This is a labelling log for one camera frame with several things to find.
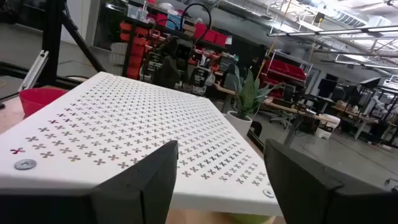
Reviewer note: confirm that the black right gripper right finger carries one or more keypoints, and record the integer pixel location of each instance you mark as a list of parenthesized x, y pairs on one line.
[(304, 193)]

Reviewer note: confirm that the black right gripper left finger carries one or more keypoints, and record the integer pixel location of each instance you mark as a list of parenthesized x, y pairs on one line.
[(140, 193)]

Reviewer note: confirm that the green bowl with floral inside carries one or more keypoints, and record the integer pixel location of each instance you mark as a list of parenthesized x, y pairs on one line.
[(248, 219)]

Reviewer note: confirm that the red plastic bowl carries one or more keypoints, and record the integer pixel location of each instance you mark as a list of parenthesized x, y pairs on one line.
[(40, 99)]

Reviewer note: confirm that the white waste bin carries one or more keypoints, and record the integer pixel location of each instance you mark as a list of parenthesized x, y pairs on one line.
[(328, 126)]

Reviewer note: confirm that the white perforated metal shelf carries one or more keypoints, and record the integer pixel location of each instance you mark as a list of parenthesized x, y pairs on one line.
[(124, 118)]

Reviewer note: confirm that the grey office chair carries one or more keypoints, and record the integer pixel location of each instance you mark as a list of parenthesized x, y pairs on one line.
[(281, 119)]

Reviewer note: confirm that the long wooden desk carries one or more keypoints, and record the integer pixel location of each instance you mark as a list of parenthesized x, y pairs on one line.
[(289, 109)]

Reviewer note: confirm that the white plant pot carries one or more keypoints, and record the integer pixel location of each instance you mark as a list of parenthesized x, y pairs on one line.
[(237, 124)]

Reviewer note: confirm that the black monitor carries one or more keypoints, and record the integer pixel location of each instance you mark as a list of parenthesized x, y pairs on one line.
[(326, 87)]

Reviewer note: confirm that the green snake plant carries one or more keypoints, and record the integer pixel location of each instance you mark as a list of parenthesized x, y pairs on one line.
[(248, 93)]

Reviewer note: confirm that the rack with red bins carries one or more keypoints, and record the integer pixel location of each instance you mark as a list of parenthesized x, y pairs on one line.
[(284, 70)]

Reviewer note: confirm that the black studio softbox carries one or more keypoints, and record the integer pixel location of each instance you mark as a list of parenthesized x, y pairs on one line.
[(370, 82)]

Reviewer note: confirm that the storage shelving with bins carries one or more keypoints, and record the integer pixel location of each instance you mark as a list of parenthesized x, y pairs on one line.
[(133, 53)]

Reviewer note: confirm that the silver aluminium extrusion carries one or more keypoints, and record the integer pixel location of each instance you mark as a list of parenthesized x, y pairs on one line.
[(32, 73)]

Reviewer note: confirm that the long ceiling light bar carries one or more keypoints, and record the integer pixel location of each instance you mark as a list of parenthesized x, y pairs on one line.
[(342, 31)]

